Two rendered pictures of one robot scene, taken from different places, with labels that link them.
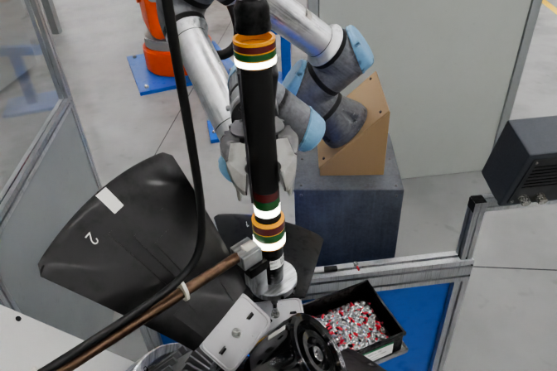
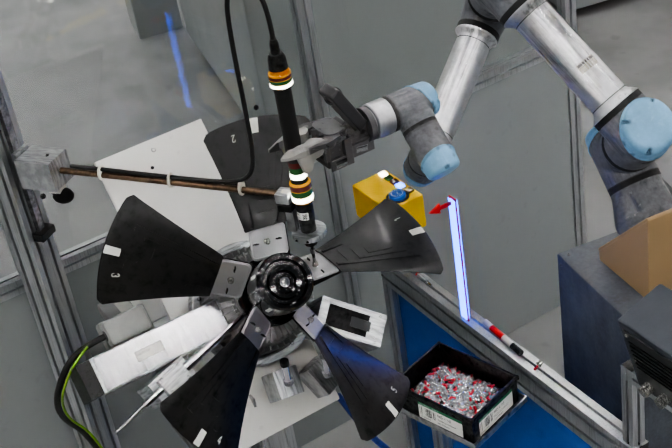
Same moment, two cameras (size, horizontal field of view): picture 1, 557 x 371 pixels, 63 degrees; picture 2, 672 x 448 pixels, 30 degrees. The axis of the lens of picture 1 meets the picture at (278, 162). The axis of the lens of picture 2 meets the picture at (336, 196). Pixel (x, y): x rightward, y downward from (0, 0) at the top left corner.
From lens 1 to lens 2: 2.15 m
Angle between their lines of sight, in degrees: 55
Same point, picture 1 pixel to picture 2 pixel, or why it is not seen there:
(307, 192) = (565, 264)
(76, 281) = (215, 154)
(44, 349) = (220, 194)
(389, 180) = not seen: hidden behind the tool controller
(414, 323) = not seen: outside the picture
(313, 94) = (600, 157)
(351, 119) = (636, 210)
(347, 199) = (593, 299)
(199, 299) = (259, 206)
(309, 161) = not seen: hidden behind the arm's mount
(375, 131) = (638, 236)
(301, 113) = (424, 143)
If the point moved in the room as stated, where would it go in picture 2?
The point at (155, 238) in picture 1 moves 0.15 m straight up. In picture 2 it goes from (260, 158) to (247, 94)
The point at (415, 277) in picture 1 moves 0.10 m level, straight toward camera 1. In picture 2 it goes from (580, 424) to (532, 432)
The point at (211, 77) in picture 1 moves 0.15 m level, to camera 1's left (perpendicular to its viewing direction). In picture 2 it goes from (442, 85) to (406, 61)
